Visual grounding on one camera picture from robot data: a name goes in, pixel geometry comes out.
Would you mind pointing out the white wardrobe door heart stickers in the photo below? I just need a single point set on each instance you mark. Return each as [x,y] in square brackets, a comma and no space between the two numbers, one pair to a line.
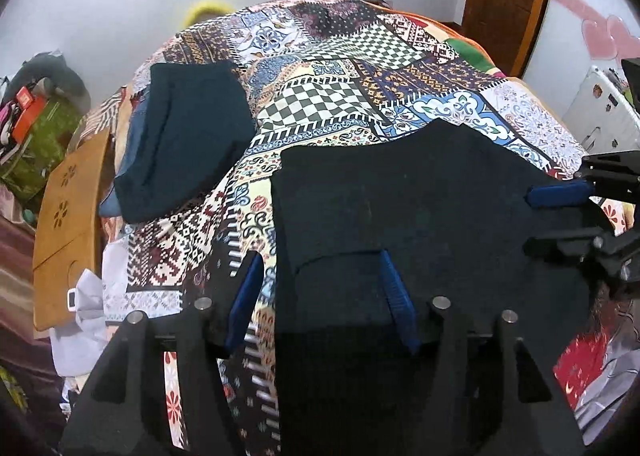
[595,0]

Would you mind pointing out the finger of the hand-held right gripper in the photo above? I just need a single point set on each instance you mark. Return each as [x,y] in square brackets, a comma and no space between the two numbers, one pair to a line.
[565,243]
[555,195]

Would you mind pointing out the striped maroon curtain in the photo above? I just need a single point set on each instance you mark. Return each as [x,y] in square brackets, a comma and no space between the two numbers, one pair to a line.
[17,266]

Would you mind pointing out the yellow foam tube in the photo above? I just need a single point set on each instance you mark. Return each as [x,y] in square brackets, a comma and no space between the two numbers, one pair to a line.
[207,10]

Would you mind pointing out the orange box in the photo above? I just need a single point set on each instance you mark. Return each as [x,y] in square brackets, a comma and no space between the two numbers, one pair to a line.
[27,113]

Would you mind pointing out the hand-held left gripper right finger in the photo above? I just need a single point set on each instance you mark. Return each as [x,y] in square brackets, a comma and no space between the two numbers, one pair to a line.
[400,306]

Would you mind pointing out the green printed storage bag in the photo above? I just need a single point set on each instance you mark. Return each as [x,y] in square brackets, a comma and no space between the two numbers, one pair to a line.
[37,150]

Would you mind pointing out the black pants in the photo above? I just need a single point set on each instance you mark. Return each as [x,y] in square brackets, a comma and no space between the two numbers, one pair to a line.
[425,196]

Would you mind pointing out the patchwork printed blanket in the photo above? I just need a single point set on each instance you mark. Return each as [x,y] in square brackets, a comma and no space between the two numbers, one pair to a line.
[325,85]

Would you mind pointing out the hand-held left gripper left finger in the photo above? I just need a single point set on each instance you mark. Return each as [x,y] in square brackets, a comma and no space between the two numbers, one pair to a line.
[245,301]

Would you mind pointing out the folded blue jeans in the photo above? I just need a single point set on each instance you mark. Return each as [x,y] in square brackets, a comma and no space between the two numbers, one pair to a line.
[125,170]

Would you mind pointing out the folded dark teal pants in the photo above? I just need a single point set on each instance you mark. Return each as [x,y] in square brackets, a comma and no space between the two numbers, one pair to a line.
[190,135]

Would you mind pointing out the wooden lap desk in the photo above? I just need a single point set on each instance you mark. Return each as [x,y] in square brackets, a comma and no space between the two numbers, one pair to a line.
[67,226]

